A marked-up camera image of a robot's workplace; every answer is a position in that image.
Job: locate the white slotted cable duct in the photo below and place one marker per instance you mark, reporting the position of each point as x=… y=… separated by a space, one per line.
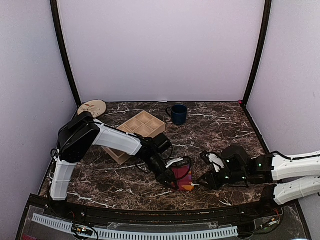
x=121 y=231

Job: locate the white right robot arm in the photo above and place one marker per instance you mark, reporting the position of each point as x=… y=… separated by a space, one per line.
x=287 y=178

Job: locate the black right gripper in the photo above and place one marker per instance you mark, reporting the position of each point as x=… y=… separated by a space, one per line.
x=210 y=180

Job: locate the right black frame post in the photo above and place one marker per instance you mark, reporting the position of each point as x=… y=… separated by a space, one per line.
x=259 y=51

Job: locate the left black frame post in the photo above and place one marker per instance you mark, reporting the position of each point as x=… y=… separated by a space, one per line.
x=63 y=51

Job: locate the dark blue mug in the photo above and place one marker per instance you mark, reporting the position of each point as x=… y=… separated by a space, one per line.
x=178 y=114

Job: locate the black frame post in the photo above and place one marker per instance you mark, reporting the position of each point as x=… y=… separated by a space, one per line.
x=259 y=51
x=63 y=51

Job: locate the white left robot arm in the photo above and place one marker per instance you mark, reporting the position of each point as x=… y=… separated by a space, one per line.
x=83 y=131

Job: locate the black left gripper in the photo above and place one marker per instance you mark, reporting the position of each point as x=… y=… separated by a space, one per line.
x=165 y=176

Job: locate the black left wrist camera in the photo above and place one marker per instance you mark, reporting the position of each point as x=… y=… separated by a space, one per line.
x=162 y=143

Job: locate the purple striped sock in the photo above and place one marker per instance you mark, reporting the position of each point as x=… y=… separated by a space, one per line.
x=183 y=176

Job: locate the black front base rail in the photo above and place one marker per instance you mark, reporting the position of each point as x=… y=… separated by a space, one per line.
x=100 y=216

